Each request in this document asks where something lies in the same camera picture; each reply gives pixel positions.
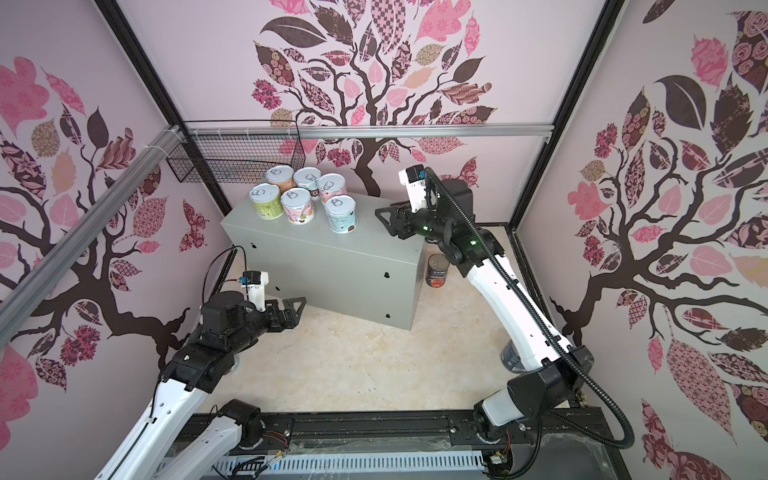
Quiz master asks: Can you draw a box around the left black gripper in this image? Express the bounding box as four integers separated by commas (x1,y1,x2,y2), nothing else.
228,297,306,355

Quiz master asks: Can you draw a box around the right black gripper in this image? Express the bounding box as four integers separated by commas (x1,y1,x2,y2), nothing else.
375,200,451,247

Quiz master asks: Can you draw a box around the pink label can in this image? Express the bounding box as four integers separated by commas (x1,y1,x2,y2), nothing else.
280,187,315,225
318,173,347,203

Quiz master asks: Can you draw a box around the teal label coconut can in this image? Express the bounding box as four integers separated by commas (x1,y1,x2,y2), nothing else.
293,167,322,201

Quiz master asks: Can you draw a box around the green label can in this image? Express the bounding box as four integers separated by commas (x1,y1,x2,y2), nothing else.
249,183,284,220

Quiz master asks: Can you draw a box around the orange label can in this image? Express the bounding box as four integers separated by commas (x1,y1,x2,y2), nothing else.
264,165,296,193

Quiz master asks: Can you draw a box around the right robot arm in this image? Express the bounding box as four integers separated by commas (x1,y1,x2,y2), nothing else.
375,173,635,449

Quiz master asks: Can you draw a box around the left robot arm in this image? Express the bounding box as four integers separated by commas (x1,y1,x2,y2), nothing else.
97,288,307,479

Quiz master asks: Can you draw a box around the grey metal cabinet box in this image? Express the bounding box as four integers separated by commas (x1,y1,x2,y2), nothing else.
221,194,428,330

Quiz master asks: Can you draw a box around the red tomato can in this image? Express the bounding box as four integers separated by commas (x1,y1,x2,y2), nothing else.
425,254,450,288

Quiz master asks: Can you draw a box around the blue label tin can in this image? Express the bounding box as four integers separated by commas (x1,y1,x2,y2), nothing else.
500,341,526,374

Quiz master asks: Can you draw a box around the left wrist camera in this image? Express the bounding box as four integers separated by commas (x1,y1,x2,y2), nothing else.
240,270,269,312

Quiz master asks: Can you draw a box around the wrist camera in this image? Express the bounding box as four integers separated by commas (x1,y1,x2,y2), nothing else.
398,164,428,213
240,270,269,312

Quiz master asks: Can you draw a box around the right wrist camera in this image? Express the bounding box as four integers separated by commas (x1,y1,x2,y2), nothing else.
398,164,428,213

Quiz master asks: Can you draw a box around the white slotted cable duct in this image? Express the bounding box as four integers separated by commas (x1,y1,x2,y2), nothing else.
205,451,486,479

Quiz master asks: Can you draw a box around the black wire mesh basket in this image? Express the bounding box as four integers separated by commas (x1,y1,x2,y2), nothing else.
166,120,306,184

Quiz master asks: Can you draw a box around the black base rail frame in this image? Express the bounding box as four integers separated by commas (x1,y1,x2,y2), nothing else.
223,410,630,479

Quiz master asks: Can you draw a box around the left aluminium rail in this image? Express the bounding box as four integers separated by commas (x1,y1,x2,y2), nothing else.
1,125,183,345

